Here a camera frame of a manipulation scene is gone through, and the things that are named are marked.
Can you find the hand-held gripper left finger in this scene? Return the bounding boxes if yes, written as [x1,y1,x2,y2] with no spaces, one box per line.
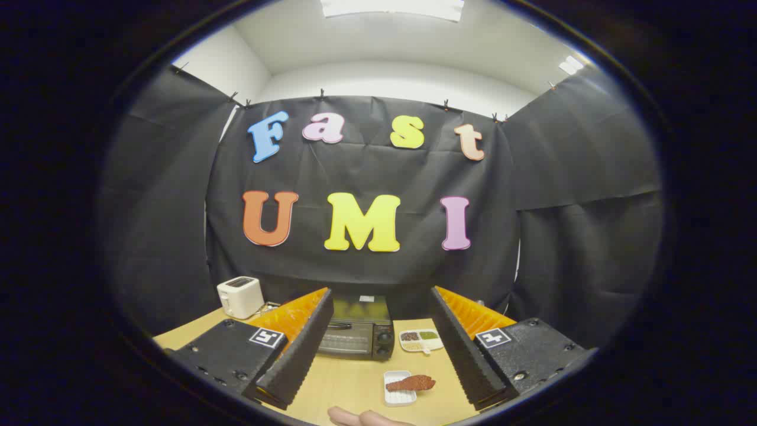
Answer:
[167,287,335,411]

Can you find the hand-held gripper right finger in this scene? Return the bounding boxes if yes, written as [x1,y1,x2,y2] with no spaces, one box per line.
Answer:
[428,286,598,412]

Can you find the red meat slice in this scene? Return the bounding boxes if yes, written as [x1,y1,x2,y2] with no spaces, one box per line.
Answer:
[386,374,436,392]

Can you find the black toaster oven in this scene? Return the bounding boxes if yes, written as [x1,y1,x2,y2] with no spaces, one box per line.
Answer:
[316,295,396,362]

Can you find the white bread toaster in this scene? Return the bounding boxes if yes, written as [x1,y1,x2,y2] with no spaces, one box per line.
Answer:
[216,276,265,320]

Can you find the white divided dish with grains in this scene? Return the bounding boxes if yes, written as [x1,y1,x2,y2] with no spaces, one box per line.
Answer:
[399,329,444,354]

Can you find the small white tray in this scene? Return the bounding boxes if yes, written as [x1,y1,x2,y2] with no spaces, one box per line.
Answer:
[383,370,418,407]

